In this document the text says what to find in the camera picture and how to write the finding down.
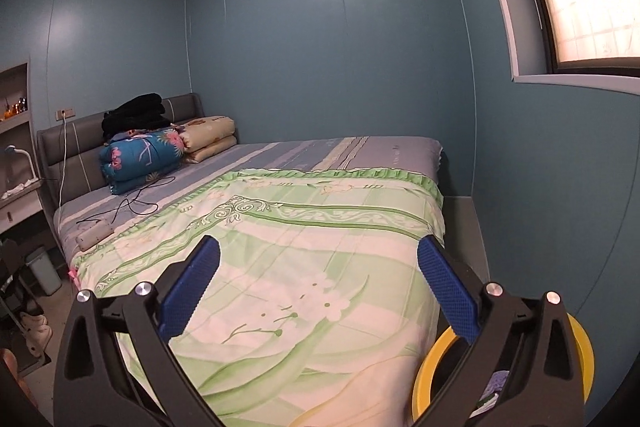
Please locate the wall shelf niche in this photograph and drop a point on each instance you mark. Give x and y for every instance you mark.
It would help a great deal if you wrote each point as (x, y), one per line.
(15, 82)

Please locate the white desk lamp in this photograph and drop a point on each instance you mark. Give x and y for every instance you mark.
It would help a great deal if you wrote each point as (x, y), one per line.
(10, 150)

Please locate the dark small figurines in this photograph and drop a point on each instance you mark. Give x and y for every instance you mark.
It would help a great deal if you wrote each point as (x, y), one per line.
(17, 107)

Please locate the white shoe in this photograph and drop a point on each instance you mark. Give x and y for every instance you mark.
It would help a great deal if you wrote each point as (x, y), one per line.
(35, 321)
(37, 342)

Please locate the blue floral folded quilt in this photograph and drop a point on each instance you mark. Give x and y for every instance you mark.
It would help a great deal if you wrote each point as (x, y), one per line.
(140, 157)

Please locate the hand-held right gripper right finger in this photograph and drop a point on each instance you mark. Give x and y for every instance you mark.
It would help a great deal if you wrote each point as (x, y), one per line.
(450, 292)

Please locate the bed with striped sheet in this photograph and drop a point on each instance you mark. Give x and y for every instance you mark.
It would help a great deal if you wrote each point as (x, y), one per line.
(300, 152)

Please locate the green floral printed blanket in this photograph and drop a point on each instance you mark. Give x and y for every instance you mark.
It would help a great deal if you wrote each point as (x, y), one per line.
(300, 232)

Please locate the white plastic waste bin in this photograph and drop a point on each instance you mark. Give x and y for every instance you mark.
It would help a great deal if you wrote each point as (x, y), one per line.
(45, 272)

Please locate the white power strip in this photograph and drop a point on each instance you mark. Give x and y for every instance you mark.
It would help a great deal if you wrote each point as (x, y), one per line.
(94, 236)

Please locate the beige folded quilt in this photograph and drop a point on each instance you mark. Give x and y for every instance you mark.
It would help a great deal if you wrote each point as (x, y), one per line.
(210, 137)

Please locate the wall socket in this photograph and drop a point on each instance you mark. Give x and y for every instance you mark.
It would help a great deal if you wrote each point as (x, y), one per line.
(65, 113)

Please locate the black clothes pile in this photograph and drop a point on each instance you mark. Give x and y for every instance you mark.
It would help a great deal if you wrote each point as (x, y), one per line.
(135, 112)

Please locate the black chair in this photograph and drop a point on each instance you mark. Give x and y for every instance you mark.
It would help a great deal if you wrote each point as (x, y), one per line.
(10, 267)

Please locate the white desk with drawer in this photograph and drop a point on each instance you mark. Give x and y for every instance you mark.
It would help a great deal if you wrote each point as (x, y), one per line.
(20, 212)

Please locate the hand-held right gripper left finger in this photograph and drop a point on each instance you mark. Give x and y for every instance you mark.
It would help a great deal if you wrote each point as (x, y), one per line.
(192, 292)

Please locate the grey padded headboard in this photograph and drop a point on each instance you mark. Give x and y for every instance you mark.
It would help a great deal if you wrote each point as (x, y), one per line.
(80, 142)

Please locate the white cloth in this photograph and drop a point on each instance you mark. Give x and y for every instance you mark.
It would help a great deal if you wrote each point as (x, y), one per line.
(20, 189)

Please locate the yellow round trash bin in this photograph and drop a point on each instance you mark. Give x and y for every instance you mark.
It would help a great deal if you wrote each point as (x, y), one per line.
(430, 372)

